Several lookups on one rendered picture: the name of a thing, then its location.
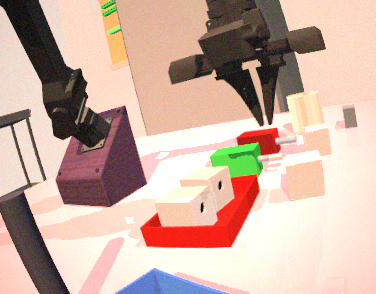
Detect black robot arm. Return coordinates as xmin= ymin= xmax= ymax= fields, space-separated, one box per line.
xmin=0 ymin=0 xmax=271 ymax=153

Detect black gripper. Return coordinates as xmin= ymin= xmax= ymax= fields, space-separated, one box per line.
xmin=168 ymin=0 xmax=326 ymax=127

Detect dark grey cylinder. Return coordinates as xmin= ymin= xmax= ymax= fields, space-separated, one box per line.
xmin=0 ymin=190 xmax=70 ymax=294

